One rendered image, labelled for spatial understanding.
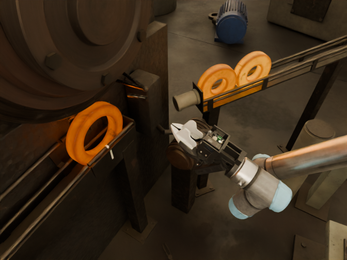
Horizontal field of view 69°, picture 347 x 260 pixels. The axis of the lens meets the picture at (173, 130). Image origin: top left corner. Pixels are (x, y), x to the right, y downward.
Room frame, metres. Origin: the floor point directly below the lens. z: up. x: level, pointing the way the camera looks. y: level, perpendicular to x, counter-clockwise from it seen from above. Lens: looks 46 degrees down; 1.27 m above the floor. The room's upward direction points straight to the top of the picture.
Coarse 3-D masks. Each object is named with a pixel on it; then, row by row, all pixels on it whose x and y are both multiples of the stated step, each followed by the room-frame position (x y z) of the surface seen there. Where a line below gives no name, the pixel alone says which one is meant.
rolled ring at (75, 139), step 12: (96, 108) 0.49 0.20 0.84; (108, 108) 0.52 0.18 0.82; (84, 120) 0.45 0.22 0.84; (108, 120) 0.54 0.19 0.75; (120, 120) 0.55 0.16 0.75; (72, 132) 0.43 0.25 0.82; (84, 132) 0.44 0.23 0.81; (108, 132) 0.53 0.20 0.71; (72, 144) 0.41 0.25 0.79; (72, 156) 0.41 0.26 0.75; (84, 156) 0.42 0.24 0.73
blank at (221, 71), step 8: (216, 64) 0.80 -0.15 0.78; (224, 64) 0.80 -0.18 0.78; (208, 72) 0.77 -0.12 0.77; (216, 72) 0.76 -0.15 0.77; (224, 72) 0.77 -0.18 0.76; (232, 72) 0.79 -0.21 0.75; (200, 80) 0.76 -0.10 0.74; (208, 80) 0.75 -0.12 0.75; (216, 80) 0.76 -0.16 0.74; (224, 80) 0.80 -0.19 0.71; (232, 80) 0.79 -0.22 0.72; (200, 88) 0.74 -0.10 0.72; (208, 88) 0.75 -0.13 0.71; (216, 88) 0.80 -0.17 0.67; (224, 88) 0.78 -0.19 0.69; (232, 88) 0.79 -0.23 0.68; (208, 96) 0.75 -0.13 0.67
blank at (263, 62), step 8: (248, 56) 0.84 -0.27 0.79; (256, 56) 0.83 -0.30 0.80; (264, 56) 0.84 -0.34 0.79; (240, 64) 0.82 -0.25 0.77; (248, 64) 0.82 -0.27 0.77; (256, 64) 0.83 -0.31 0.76; (264, 64) 0.85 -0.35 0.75; (240, 72) 0.80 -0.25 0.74; (256, 72) 0.86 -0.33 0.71; (264, 72) 0.85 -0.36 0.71; (240, 80) 0.81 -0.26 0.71; (248, 80) 0.82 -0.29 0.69
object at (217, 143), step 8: (216, 128) 0.47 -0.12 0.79; (208, 136) 0.44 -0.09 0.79; (216, 136) 0.46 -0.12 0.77; (224, 136) 0.46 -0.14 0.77; (200, 144) 0.42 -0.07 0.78; (208, 144) 0.41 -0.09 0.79; (216, 144) 0.42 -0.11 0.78; (224, 144) 0.42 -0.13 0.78; (232, 144) 0.43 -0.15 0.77; (200, 152) 0.42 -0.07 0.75; (208, 152) 0.42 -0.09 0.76; (216, 152) 0.40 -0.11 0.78; (224, 152) 0.42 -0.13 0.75; (232, 152) 0.41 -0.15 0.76; (240, 152) 0.42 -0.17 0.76; (200, 160) 0.42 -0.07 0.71; (208, 160) 0.41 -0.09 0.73; (216, 160) 0.41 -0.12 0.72; (224, 160) 0.41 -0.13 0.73; (232, 160) 0.39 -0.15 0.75; (240, 160) 0.38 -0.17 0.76; (232, 168) 0.38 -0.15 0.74
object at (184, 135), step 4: (172, 128) 0.49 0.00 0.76; (176, 128) 0.50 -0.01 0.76; (184, 128) 0.47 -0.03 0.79; (172, 132) 0.49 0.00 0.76; (176, 132) 0.48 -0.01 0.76; (180, 132) 0.47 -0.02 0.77; (184, 132) 0.46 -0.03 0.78; (188, 132) 0.46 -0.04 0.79; (176, 136) 0.47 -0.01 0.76; (180, 136) 0.47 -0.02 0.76; (184, 136) 0.46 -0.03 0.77; (188, 136) 0.46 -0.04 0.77; (184, 140) 0.46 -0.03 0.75; (188, 140) 0.46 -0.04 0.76; (192, 140) 0.45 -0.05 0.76; (188, 144) 0.45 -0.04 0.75; (192, 144) 0.45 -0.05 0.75; (196, 144) 0.45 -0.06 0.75; (192, 148) 0.44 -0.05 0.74
